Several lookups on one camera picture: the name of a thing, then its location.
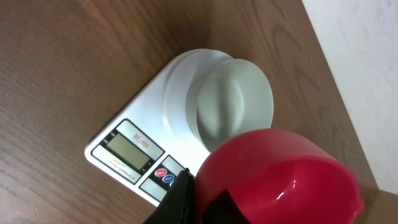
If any red measuring scoop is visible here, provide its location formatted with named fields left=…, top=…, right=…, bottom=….
left=195, top=129, right=364, bottom=223

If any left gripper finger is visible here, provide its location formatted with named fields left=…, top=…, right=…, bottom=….
left=144, top=168, right=195, bottom=224

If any white digital kitchen scale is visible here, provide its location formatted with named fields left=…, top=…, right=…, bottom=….
left=85, top=49, right=232, bottom=206

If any grey round bowl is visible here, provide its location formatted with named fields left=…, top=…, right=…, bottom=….
left=185, top=59, right=274, bottom=152

